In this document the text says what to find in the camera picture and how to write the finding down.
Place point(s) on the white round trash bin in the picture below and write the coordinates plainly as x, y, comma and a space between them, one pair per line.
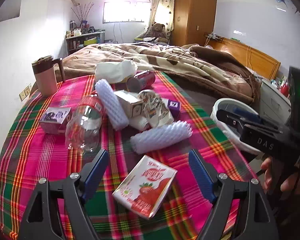
225, 113

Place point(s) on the brown teddy bear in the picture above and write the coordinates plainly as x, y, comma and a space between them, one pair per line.
158, 33

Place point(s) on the brown patterned blanket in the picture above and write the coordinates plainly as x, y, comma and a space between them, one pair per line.
203, 69

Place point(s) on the clear plastic bottle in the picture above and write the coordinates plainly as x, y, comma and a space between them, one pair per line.
83, 129

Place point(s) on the red drink can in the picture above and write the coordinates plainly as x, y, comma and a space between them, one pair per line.
140, 81

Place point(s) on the grey bedside drawer cabinet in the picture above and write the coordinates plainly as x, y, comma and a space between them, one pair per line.
273, 104

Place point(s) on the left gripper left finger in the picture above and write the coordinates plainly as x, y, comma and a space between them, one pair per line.
42, 220

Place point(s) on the wooden headboard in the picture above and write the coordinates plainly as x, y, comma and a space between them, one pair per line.
250, 57

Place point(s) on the purple small box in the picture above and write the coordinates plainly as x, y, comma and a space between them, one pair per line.
55, 119

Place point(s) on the patterned crumpled paper cup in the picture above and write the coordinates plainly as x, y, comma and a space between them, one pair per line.
154, 109

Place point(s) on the strawberry milk carton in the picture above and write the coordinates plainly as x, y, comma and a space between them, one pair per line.
145, 187

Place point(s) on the green cream small box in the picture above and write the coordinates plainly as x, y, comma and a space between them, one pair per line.
132, 105

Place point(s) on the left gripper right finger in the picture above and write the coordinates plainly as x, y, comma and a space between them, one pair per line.
254, 218

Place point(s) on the wooden wardrobe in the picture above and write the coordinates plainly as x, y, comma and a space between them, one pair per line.
193, 21

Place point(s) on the white tissue pack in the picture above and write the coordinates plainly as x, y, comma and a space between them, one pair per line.
115, 72

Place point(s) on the cluttered wall shelf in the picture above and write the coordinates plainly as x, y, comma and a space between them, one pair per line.
83, 35

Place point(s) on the purple white medicine box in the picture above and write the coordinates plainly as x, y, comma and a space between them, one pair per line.
173, 106

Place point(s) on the white foam net sleeve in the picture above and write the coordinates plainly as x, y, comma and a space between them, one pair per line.
160, 137

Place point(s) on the right hand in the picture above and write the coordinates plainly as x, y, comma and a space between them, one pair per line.
286, 186

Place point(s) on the dried branch bouquet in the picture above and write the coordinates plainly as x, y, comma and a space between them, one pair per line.
82, 11

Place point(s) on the pink plaid bed cloth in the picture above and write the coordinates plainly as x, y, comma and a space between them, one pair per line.
29, 154

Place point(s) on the floral window curtain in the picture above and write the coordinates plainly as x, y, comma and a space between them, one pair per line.
162, 11

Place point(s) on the pink brown travel mug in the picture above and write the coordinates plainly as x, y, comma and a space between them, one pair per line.
45, 76

